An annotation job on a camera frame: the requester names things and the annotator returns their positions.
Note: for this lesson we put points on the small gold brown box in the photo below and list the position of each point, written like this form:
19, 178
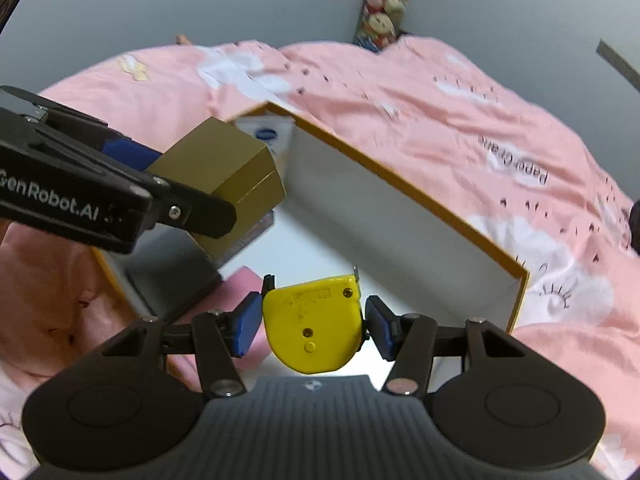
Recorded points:
220, 165

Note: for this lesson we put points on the white container with blue label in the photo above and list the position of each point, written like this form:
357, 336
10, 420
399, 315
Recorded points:
265, 134

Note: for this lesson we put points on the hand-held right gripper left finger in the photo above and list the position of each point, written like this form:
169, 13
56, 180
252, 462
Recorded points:
247, 327

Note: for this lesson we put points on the pink case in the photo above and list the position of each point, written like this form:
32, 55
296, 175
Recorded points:
242, 282

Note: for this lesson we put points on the yellow tape measure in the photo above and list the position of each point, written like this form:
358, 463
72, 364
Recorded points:
310, 325

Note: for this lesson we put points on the small black box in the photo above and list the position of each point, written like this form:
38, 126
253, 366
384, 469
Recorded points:
165, 270

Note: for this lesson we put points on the pink printed blanket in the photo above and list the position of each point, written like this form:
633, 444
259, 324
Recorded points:
450, 110

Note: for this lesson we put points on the column of stuffed toys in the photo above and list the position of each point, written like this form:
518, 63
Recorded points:
385, 10

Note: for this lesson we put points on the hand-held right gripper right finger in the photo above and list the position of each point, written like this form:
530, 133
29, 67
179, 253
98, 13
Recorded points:
380, 330

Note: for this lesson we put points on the dark clothing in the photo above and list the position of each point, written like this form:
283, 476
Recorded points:
636, 225

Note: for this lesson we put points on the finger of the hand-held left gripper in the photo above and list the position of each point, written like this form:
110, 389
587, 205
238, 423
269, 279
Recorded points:
200, 210
125, 152

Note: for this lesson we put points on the orange cardboard box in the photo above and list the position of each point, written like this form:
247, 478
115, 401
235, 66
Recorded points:
400, 220

